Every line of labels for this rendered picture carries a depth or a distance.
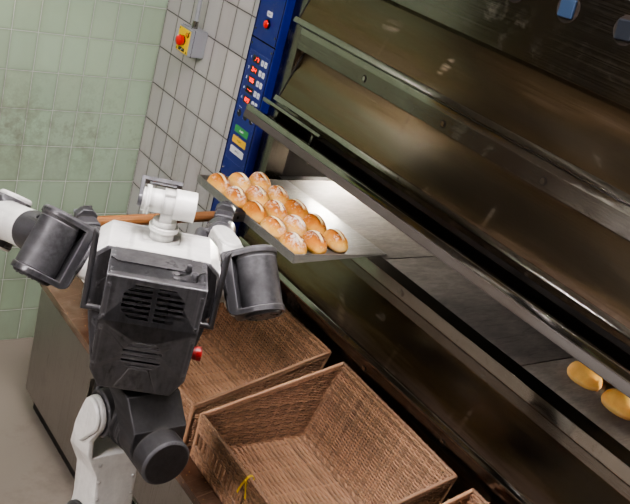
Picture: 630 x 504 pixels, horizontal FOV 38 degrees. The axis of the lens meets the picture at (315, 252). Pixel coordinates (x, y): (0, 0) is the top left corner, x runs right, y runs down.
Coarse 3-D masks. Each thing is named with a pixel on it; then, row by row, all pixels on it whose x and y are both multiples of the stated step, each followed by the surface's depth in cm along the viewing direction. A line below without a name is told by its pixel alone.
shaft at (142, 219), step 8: (104, 216) 245; (112, 216) 246; (120, 216) 248; (128, 216) 249; (136, 216) 251; (144, 216) 252; (152, 216) 254; (200, 216) 263; (208, 216) 265; (144, 224) 253
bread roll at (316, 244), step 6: (306, 234) 266; (312, 234) 265; (318, 234) 265; (306, 240) 265; (312, 240) 263; (318, 240) 263; (324, 240) 264; (312, 246) 263; (318, 246) 263; (324, 246) 263; (312, 252) 264; (318, 252) 263; (324, 252) 264
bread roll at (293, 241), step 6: (288, 234) 261; (294, 234) 260; (282, 240) 261; (288, 240) 259; (294, 240) 259; (300, 240) 259; (288, 246) 259; (294, 246) 258; (300, 246) 258; (306, 246) 260; (294, 252) 258; (300, 252) 258; (306, 252) 260
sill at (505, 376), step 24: (360, 264) 275; (384, 264) 272; (408, 288) 260; (432, 312) 252; (456, 336) 245; (480, 336) 244; (480, 360) 238; (504, 360) 235; (528, 384) 227; (552, 408) 220; (576, 432) 215; (600, 432) 215; (600, 456) 210; (624, 456) 208; (624, 480) 205
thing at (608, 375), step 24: (288, 144) 277; (360, 192) 252; (384, 192) 263; (384, 216) 244; (456, 240) 244; (456, 264) 224; (480, 264) 230; (480, 288) 218; (528, 288) 228; (528, 312) 207; (552, 312) 215; (552, 336) 202; (600, 336) 213; (624, 360) 202; (624, 384) 188
